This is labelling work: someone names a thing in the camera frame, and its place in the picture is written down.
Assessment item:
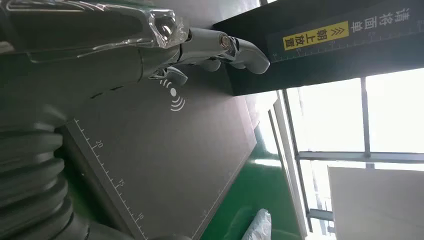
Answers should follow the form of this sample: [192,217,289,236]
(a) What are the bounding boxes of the white plastic package red print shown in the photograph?
[241,208,273,240]

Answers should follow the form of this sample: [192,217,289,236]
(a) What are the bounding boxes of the white flat panel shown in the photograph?
[327,166,424,240]

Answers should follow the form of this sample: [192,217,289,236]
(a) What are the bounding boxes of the yellow label with arrows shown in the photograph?
[282,20,350,52]

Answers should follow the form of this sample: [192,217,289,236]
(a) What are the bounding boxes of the black machine column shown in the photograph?
[211,0,424,97]

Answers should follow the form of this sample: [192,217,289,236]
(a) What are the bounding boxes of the grey window frame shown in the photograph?
[281,76,424,233]

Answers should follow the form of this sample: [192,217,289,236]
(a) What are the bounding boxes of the grey machine scale platform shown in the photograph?
[57,66,258,240]

